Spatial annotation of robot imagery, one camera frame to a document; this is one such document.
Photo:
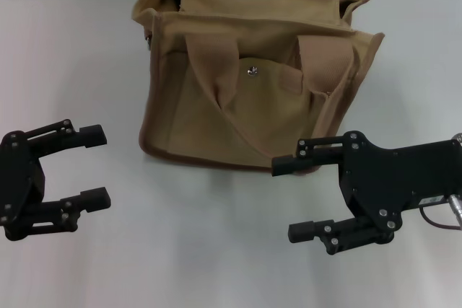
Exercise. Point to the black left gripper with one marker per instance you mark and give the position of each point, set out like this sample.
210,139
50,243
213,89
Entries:
21,171

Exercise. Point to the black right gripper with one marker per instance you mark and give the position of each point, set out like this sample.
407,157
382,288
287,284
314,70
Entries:
382,174

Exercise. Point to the khaki canvas food bag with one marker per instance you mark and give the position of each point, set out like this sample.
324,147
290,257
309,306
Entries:
249,120

